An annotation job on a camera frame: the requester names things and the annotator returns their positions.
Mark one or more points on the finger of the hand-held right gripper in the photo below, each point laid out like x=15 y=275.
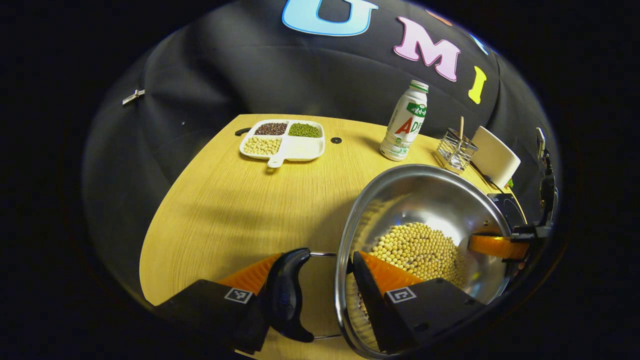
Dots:
x=500 y=246

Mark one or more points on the white toaster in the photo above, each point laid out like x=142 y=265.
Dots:
x=495 y=155

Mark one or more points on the silver cloth clip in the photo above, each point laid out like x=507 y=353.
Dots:
x=134 y=96

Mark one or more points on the pile of soybeans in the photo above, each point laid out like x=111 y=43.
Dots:
x=420 y=250

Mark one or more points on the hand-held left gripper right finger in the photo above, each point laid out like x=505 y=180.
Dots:
x=372 y=300

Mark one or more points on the white divided bean dish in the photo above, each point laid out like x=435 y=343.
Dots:
x=300 y=147

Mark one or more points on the black induction cooktop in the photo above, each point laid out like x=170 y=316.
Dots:
x=510 y=210

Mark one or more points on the black backdrop cloth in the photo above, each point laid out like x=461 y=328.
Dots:
x=225 y=75

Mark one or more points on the white drink bottle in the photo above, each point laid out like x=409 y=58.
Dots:
x=405 y=125

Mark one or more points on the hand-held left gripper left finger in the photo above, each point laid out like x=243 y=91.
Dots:
x=215 y=307

